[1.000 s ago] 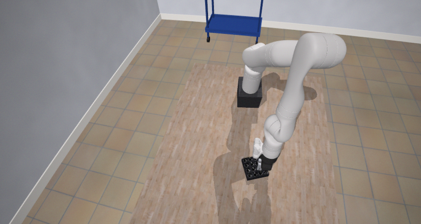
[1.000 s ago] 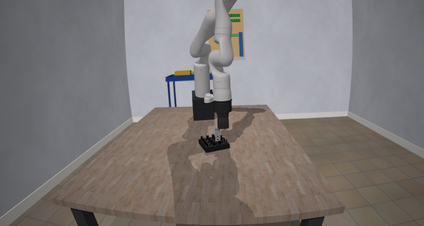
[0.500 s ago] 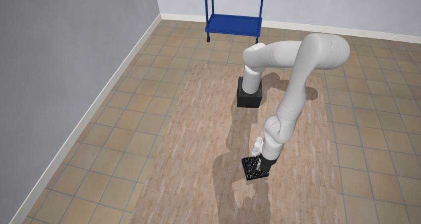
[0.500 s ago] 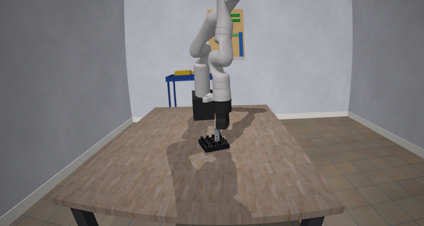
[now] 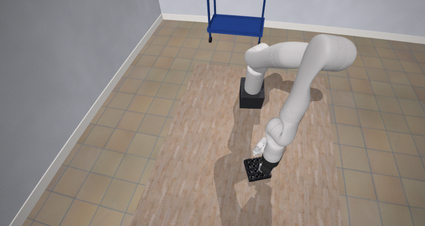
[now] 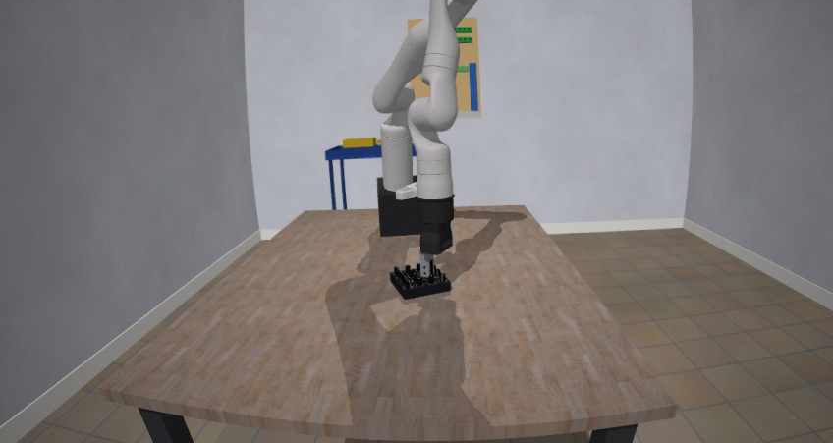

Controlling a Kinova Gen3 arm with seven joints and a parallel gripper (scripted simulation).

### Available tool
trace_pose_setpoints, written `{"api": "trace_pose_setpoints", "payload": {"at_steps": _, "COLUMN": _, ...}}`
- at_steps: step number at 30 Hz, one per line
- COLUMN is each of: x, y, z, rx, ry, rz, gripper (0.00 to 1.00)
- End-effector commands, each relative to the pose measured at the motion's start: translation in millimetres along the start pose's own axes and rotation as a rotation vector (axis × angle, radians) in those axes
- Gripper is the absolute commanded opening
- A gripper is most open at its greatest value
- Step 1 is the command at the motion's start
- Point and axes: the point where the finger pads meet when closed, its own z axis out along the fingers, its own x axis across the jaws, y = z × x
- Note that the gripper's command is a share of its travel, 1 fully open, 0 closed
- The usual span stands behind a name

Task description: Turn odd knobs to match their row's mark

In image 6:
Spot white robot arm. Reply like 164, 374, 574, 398
372, 0, 477, 192

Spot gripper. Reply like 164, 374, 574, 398
396, 172, 455, 278

